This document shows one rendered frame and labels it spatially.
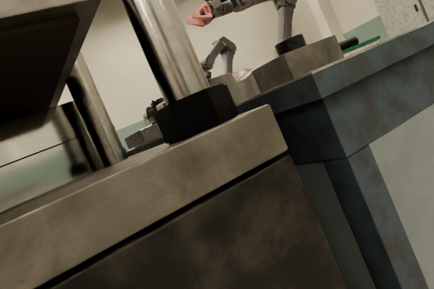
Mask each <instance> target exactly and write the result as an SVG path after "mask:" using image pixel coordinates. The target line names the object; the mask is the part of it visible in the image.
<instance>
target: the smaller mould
mask: <svg viewBox="0 0 434 289"><path fill-rule="evenodd" d="M342 58H344V55H343V53H342V50H341V47H340V45H339V43H338V40H337V38H336V35H332V36H330V37H327V38H325V39H322V40H319V41H317V42H314V43H311V44H309V45H305V46H303V47H300V48H297V49H295V50H292V51H290V52H287V53H284V54H282V55H280V56H278V57H277V58H275V59H273V60H272V61H269V62H268V63H266V64H264V65H262V66H260V67H258V68H257V69H255V70H253V71H252V73H253V76H254V79H255V81H256V84H257V85H258V88H259V90H260V93H263V92H265V91H268V90H270V89H272V88H274V87H276V86H279V85H282V84H284V83H286V82H288V81H290V80H293V79H295V78H297V77H300V76H302V75H304V74H307V73H309V72H310V71H313V70H316V69H318V68H321V67H323V66H325V65H328V64H330V63H332V62H335V61H337V60H339V59H342Z"/></svg>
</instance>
